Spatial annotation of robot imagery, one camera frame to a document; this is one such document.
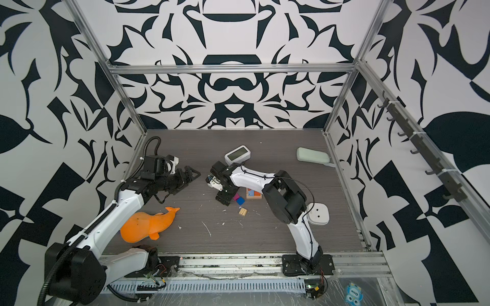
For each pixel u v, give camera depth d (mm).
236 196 892
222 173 722
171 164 670
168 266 741
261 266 758
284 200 525
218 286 649
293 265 746
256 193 593
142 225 789
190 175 737
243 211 870
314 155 1063
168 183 686
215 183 829
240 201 915
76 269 384
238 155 1019
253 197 912
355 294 683
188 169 731
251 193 915
